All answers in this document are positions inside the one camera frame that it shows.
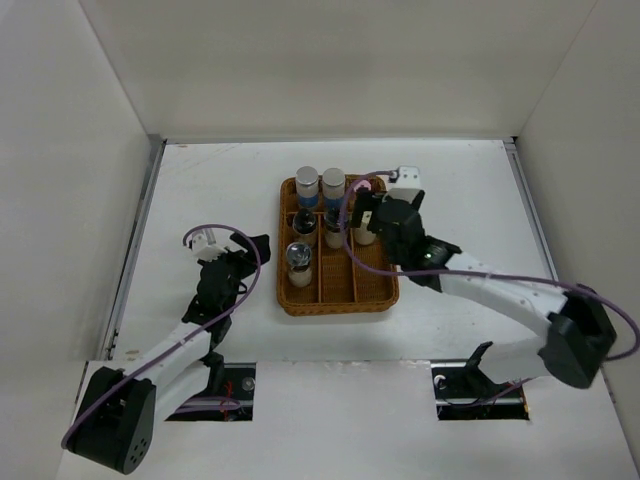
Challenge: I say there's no brown wicker divided basket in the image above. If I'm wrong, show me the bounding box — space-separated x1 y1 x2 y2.
276 177 399 316

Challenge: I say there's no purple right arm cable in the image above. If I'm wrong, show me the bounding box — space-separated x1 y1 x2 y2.
337 169 640 409

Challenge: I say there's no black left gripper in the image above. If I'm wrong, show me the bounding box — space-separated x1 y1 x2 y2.
198 233 269 314

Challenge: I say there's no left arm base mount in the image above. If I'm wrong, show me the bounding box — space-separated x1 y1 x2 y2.
167 363 257 422

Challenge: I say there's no black knob grinder bottle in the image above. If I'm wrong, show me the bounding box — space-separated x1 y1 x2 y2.
324 208 344 249
292 208 318 248

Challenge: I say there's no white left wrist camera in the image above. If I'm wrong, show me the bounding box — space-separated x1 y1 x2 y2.
187 228 226 262

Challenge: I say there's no yellow cap spice bottle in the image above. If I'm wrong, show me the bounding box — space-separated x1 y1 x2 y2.
353 224 377 246

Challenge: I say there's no blue label jar silver lid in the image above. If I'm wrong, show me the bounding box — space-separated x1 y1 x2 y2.
321 168 346 210
295 166 319 211

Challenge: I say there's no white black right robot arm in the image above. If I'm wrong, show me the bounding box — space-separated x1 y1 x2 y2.
351 190 617 396

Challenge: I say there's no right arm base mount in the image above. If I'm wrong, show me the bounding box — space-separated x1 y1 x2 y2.
431 342 529 421

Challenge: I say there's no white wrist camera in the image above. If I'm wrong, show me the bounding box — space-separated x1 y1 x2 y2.
387 166 425 209
187 228 226 262

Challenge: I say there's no pink cap spice bottle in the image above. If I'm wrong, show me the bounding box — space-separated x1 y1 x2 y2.
352 180 374 198

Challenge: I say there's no grey dome cap shaker bottle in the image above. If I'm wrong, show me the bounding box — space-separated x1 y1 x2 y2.
285 242 312 288

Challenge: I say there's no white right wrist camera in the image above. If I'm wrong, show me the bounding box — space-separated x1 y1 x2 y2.
387 166 425 209

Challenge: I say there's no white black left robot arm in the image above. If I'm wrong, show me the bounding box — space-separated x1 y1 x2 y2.
61 224 271 475

